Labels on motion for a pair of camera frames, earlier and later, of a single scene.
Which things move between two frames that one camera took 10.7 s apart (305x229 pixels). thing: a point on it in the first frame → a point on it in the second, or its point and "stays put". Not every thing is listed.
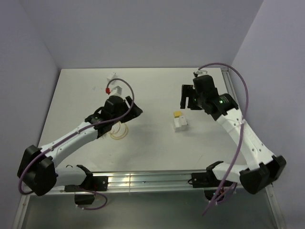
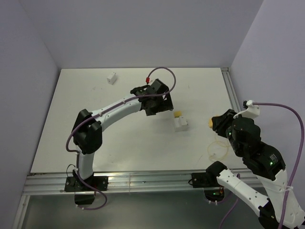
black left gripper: (136, 112) → (166, 105)
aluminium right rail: (228, 83) stays put
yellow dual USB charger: (177, 114) stays put
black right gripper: (188, 91) → (219, 121)
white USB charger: (182, 120) stays put
